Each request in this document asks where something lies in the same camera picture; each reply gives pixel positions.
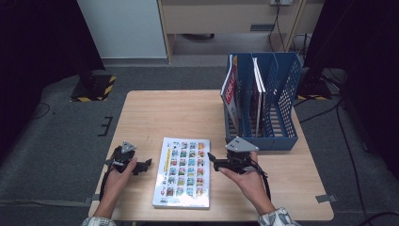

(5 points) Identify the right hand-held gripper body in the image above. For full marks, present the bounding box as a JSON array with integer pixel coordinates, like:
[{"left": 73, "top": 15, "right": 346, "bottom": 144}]
[{"left": 225, "top": 136, "right": 260, "bottom": 175}]

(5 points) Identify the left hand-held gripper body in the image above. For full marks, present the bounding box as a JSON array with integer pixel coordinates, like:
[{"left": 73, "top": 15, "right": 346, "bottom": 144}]
[{"left": 107, "top": 140, "right": 137, "bottom": 173}]

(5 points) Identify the white picture-grid magazine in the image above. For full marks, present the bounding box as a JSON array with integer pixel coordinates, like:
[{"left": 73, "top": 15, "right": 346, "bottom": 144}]
[{"left": 152, "top": 137, "right": 212, "bottom": 210}]

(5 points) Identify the blue file rack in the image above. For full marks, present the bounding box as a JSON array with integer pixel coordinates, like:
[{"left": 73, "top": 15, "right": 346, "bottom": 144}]
[{"left": 223, "top": 52, "right": 303, "bottom": 152}]

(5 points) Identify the black and red magazine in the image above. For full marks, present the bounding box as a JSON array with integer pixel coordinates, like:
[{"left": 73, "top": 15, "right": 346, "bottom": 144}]
[{"left": 220, "top": 55, "right": 243, "bottom": 137}]

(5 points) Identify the person's left hand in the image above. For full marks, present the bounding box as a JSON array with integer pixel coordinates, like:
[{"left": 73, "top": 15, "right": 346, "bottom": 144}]
[{"left": 97, "top": 157, "right": 138, "bottom": 210}]

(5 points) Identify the person's right hand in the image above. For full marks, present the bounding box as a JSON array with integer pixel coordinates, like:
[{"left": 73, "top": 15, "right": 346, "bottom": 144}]
[{"left": 218, "top": 152, "right": 277, "bottom": 216}]

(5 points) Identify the black floor tape mark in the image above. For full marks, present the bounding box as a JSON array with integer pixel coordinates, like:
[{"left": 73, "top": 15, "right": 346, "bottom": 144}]
[{"left": 97, "top": 116, "right": 114, "bottom": 137}]

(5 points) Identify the grey tape strip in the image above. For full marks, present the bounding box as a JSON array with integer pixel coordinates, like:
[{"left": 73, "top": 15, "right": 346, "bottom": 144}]
[
  {"left": 314, "top": 194, "right": 339, "bottom": 204},
  {"left": 83, "top": 193, "right": 102, "bottom": 205}
]

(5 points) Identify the black stand with striped base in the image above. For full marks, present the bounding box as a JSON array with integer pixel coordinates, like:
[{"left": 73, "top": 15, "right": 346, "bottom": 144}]
[
  {"left": 70, "top": 64, "right": 118, "bottom": 103},
  {"left": 295, "top": 67, "right": 333, "bottom": 102}
]

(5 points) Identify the white cabinet panel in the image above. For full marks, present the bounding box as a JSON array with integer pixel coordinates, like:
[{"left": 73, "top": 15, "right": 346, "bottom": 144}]
[{"left": 76, "top": 0, "right": 168, "bottom": 59}]

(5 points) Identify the black curtain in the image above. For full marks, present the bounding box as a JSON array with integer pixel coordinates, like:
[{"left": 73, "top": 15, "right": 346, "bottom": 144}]
[
  {"left": 302, "top": 0, "right": 399, "bottom": 172},
  {"left": 0, "top": 0, "right": 106, "bottom": 158}
]

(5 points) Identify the right hand-held gripper cable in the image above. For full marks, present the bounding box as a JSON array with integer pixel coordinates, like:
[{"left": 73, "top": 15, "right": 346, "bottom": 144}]
[{"left": 250, "top": 159, "right": 273, "bottom": 202}]

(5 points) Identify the thin black floor cable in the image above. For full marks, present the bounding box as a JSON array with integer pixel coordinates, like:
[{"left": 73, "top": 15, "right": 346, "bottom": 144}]
[{"left": 30, "top": 102, "right": 52, "bottom": 121}]

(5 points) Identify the long black floor cable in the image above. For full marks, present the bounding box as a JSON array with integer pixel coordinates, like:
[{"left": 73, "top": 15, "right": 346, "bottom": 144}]
[{"left": 293, "top": 102, "right": 372, "bottom": 220}]

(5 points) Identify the black hanging cable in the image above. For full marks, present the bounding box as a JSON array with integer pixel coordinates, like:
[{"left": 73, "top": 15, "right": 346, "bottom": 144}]
[{"left": 267, "top": 4, "right": 287, "bottom": 53}]

